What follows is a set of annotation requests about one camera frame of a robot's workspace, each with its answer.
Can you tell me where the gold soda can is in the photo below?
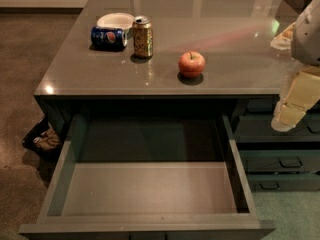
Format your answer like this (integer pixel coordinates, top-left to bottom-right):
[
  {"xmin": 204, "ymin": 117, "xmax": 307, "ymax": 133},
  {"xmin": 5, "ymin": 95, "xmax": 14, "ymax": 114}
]
[{"xmin": 132, "ymin": 15, "xmax": 153, "ymax": 58}]

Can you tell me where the closed lower side drawer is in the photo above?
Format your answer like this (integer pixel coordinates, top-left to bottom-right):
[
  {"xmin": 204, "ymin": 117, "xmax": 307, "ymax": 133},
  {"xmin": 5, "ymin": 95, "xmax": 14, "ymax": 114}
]
[{"xmin": 247, "ymin": 174, "xmax": 320, "ymax": 192}]

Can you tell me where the white bowl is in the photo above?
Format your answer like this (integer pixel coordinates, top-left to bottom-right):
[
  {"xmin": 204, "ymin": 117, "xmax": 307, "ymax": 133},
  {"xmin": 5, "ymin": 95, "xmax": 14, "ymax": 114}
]
[{"xmin": 97, "ymin": 13, "xmax": 134, "ymax": 34}]

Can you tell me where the closed middle side drawer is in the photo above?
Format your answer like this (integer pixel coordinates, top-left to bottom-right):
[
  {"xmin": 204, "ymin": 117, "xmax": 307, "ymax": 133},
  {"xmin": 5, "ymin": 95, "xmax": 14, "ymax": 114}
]
[{"xmin": 240, "ymin": 150, "xmax": 320, "ymax": 173}]

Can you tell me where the grey cabinet counter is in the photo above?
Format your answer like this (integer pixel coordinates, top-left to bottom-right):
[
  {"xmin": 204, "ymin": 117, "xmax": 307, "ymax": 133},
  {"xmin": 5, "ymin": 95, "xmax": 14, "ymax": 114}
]
[{"xmin": 33, "ymin": 0, "xmax": 320, "ymax": 193}]

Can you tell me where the closed drawer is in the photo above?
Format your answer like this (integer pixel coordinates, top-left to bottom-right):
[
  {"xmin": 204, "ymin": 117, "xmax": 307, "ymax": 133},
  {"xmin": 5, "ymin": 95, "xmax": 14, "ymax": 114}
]
[
  {"xmin": 240, "ymin": 150, "xmax": 320, "ymax": 173},
  {"xmin": 247, "ymin": 174, "xmax": 320, "ymax": 192},
  {"xmin": 234, "ymin": 114, "xmax": 320, "ymax": 143}
]

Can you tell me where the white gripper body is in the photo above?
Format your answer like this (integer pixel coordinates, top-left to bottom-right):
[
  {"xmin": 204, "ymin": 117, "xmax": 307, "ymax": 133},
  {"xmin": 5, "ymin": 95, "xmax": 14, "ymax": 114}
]
[{"xmin": 291, "ymin": 0, "xmax": 320, "ymax": 66}]

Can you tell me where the red apple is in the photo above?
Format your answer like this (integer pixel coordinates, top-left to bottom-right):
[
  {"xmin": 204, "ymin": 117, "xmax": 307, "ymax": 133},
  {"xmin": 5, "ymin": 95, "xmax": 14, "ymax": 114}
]
[{"xmin": 178, "ymin": 51, "xmax": 205, "ymax": 79}]

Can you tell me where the open grey top drawer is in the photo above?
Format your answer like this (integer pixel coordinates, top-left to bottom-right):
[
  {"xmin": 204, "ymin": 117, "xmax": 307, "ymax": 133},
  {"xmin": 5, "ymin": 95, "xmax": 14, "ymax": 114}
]
[{"xmin": 19, "ymin": 115, "xmax": 275, "ymax": 240}]

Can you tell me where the closed upper side drawer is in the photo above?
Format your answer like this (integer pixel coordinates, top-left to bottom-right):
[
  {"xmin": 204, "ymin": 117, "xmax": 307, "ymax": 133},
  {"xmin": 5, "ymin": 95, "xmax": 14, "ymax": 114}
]
[{"xmin": 234, "ymin": 114, "xmax": 320, "ymax": 143}]

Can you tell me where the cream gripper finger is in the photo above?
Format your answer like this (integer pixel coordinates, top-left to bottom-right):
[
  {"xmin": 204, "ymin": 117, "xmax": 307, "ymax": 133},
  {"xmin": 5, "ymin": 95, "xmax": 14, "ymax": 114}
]
[
  {"xmin": 270, "ymin": 22, "xmax": 296, "ymax": 50},
  {"xmin": 273, "ymin": 65, "xmax": 320, "ymax": 127}
]

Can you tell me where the blue Pepsi can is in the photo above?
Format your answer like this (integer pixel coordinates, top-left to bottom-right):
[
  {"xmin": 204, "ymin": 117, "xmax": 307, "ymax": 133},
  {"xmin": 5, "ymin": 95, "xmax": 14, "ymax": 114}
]
[{"xmin": 90, "ymin": 26, "xmax": 127, "ymax": 50}]

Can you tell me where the black bin with trash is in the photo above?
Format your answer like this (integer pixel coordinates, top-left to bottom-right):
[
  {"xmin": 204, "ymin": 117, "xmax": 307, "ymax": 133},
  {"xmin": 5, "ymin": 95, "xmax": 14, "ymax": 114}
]
[{"xmin": 22, "ymin": 116, "xmax": 62, "ymax": 161}]

